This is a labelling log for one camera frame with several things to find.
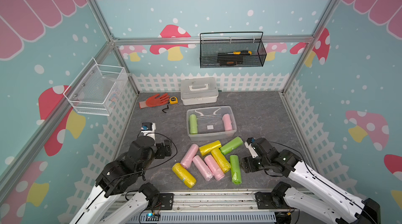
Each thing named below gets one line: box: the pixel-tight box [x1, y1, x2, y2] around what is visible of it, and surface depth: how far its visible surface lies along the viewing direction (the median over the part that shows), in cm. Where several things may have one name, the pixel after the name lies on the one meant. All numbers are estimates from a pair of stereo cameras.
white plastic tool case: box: [180, 76, 219, 106], surface depth 111 cm
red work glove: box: [139, 93, 170, 109], surface depth 117 cm
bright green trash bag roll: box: [229, 154, 242, 185], surface depth 81 cm
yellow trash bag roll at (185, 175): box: [171, 162, 197, 189], surface depth 81 cm
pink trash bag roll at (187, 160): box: [180, 143, 199, 170], surface depth 87 cm
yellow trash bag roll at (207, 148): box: [198, 140, 222, 157], surface depth 90 cm
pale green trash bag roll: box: [189, 114, 198, 135], surface depth 99 cm
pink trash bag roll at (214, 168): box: [204, 154, 226, 182], surface depth 83 cm
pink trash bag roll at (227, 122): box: [221, 113, 233, 132], surface depth 101 cm
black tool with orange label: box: [217, 51, 244, 66], surface depth 91 cm
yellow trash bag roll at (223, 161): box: [210, 147, 232, 174], surface depth 85 cm
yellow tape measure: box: [169, 96, 179, 105], surface depth 115 cm
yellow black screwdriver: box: [217, 50, 253, 57], surface depth 93 cm
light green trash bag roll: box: [219, 136, 244, 156], surface depth 92 cm
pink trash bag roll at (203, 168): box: [192, 154, 215, 182], surface depth 83 cm
